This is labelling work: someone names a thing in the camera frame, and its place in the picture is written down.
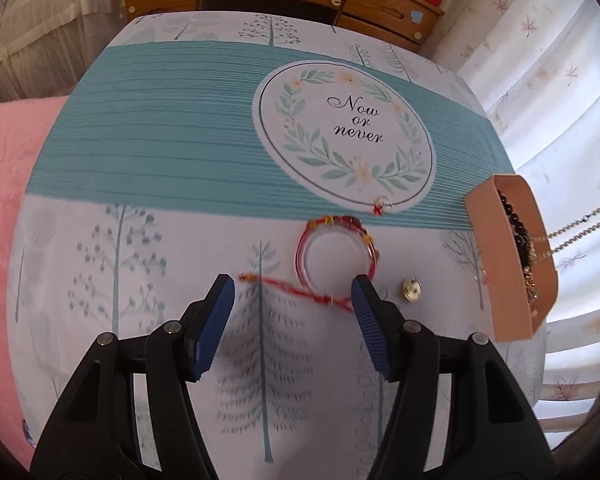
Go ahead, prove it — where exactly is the small gold charm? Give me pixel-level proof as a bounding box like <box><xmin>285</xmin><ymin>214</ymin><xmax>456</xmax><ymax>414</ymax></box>
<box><xmin>400</xmin><ymin>277</ymin><xmax>423</xmax><ymax>305</ymax></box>

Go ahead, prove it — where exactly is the red string bracelet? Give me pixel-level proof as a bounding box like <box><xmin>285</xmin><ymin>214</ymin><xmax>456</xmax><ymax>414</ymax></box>
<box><xmin>238</xmin><ymin>214</ymin><xmax>382</xmax><ymax>313</ymax></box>

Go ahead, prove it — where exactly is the gold leaf bracelet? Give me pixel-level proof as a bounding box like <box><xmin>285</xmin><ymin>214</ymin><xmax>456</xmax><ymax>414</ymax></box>
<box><xmin>520</xmin><ymin>247</ymin><xmax>547</xmax><ymax>311</ymax></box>

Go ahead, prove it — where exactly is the white leaf print curtain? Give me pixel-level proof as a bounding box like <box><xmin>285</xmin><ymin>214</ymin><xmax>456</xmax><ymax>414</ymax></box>
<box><xmin>420</xmin><ymin>0</ymin><xmax>600</xmax><ymax>456</ymax></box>

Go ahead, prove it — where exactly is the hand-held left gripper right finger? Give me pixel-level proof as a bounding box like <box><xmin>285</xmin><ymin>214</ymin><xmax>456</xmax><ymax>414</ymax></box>
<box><xmin>351</xmin><ymin>274</ymin><xmax>551</xmax><ymax>480</ymax></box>

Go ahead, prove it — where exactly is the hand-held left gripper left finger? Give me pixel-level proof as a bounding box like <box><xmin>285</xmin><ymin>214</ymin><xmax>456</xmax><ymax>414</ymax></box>
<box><xmin>30</xmin><ymin>274</ymin><xmax>236</xmax><ymax>480</ymax></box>

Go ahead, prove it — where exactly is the tree print tablecloth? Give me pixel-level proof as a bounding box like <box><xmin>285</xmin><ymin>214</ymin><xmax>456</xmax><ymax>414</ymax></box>
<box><xmin>7</xmin><ymin>10</ymin><xmax>551</xmax><ymax>480</ymax></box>

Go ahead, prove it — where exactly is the gold chain necklace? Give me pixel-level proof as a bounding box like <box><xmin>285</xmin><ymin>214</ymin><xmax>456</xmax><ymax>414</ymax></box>
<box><xmin>545</xmin><ymin>194</ymin><xmax>600</xmax><ymax>257</ymax></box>

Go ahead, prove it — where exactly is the white lace cover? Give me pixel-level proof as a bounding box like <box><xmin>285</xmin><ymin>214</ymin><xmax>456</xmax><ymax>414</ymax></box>
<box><xmin>0</xmin><ymin>0</ymin><xmax>131</xmax><ymax>106</ymax></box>

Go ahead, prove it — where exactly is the pink blanket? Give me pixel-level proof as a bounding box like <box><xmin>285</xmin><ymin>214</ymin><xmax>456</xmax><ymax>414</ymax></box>
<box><xmin>0</xmin><ymin>95</ymin><xmax>76</xmax><ymax>471</ymax></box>

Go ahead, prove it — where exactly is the orange cardboard jewelry box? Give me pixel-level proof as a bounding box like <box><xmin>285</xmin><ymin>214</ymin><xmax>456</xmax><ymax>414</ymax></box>
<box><xmin>464</xmin><ymin>173</ymin><xmax>559</xmax><ymax>343</ymax></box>

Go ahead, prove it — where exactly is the black bead bracelet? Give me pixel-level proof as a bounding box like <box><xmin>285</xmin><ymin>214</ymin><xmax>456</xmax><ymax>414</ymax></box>
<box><xmin>497</xmin><ymin>189</ymin><xmax>531</xmax><ymax>261</ymax></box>

